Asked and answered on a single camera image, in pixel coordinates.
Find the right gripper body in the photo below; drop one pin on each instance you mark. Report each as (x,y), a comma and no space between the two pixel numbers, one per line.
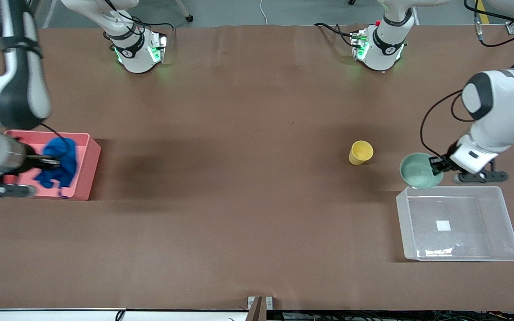
(32,161)

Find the blue cloth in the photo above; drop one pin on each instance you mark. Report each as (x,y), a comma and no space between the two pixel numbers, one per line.
(65,167)

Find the mint green bowl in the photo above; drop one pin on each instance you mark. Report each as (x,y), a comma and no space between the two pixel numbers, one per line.
(417,171)

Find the yellow plastic cup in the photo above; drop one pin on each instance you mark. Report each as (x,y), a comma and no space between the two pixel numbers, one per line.
(360,152)

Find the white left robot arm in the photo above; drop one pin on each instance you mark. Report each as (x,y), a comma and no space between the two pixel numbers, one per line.
(502,107)

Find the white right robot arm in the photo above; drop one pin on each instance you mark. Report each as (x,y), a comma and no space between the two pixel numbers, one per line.
(20,89)

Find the clear plastic box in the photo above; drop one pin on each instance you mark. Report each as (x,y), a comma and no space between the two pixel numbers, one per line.
(502,223)

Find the pink plastic bin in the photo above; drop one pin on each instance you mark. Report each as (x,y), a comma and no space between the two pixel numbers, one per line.
(88,169)

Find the brown table cover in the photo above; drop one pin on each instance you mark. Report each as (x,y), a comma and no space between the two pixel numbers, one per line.
(257,200)

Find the chair leg with caster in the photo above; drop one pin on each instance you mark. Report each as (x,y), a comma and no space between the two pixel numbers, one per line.
(188,18)

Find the metal table edge bracket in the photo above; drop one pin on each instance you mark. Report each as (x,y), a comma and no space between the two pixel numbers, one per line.
(260,307)

